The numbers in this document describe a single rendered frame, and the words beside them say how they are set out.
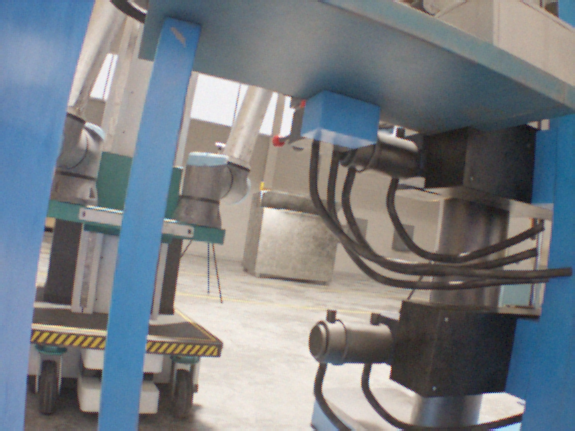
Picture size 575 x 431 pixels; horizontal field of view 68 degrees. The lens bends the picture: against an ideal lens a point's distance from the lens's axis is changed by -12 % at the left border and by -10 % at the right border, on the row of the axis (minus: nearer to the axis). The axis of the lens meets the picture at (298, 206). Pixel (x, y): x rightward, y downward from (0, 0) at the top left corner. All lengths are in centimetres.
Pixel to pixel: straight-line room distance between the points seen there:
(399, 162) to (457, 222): 34
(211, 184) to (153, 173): 104
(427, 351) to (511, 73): 60
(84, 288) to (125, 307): 115
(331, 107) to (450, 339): 56
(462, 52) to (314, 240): 875
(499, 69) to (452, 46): 10
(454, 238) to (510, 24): 74
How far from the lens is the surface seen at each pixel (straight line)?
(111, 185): 181
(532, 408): 119
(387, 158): 114
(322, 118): 95
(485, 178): 112
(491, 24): 84
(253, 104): 193
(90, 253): 184
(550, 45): 95
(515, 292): 961
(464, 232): 141
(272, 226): 916
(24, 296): 26
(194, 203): 172
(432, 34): 73
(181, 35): 76
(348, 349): 111
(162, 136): 71
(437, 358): 107
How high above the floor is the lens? 70
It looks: 5 degrees up
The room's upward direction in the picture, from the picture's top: 9 degrees clockwise
